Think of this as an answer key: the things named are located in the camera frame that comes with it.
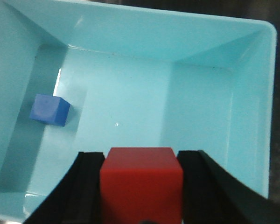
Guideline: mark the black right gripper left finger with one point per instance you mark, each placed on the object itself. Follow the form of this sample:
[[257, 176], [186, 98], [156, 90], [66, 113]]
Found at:
[[76, 198]]

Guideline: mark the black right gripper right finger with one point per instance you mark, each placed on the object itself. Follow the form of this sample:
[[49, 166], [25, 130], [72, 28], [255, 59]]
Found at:
[[213, 196]]

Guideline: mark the red cube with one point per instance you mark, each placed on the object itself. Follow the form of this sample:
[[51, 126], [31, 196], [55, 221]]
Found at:
[[139, 184]]

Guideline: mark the blue cube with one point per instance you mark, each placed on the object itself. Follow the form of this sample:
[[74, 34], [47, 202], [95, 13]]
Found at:
[[50, 110]]

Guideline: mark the light blue plastic bin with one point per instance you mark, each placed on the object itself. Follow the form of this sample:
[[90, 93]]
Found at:
[[134, 77]]

